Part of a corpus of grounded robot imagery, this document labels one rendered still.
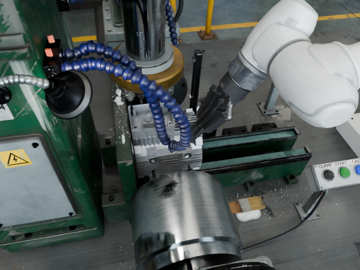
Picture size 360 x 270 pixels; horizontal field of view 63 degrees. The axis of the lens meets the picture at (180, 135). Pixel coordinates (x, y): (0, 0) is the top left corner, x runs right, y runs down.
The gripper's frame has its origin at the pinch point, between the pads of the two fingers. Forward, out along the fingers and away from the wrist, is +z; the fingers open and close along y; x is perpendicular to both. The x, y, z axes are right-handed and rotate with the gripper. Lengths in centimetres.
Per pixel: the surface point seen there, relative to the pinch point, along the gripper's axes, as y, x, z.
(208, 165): -1.6, 15.8, 13.6
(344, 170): 17.2, 35.8, -16.1
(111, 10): -66, -19, 6
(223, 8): -294, 157, 38
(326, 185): 19.7, 31.6, -11.4
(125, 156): 7.4, -18.6, 7.3
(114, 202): 7.0, -11.9, 29.4
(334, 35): -92, 115, -30
